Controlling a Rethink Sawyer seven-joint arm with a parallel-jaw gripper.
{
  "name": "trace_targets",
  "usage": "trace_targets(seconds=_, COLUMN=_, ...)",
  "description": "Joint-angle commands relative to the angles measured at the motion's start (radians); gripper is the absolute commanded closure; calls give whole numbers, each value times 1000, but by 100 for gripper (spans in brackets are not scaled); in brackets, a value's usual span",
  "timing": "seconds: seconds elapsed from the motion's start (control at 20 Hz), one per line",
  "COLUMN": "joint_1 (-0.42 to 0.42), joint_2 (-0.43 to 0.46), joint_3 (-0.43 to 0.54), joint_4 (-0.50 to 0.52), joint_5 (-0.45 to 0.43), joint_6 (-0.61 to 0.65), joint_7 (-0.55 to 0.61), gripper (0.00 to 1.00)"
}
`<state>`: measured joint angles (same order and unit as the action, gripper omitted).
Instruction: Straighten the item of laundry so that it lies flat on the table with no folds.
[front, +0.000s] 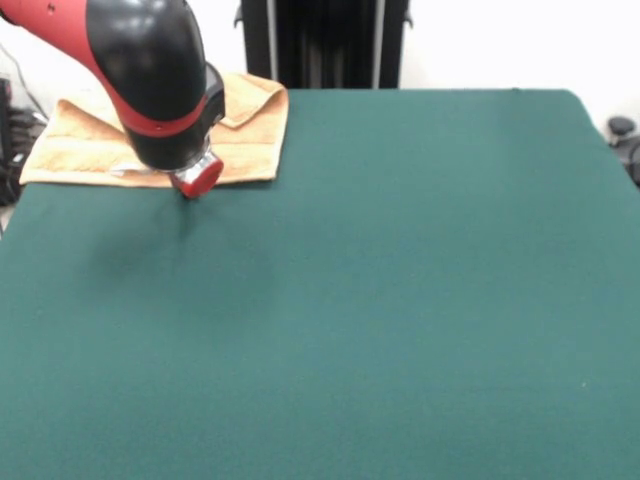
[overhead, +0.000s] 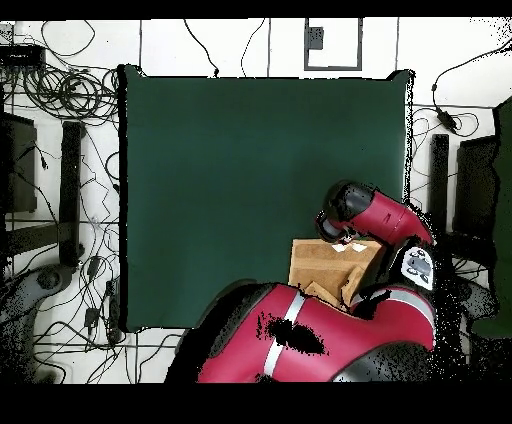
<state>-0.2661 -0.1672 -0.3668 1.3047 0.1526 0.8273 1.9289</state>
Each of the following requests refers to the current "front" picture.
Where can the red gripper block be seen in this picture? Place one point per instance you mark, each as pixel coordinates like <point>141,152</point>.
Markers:
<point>202,180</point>

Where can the tan terry towel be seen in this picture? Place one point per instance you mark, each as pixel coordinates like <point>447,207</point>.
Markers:
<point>250,140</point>

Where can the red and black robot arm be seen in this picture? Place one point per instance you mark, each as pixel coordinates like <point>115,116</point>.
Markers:
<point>150,75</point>

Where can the dark wheeled stand base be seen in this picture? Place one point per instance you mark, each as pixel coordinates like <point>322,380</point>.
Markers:
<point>622,127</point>

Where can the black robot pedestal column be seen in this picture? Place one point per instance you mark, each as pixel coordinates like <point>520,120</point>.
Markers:
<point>325,45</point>

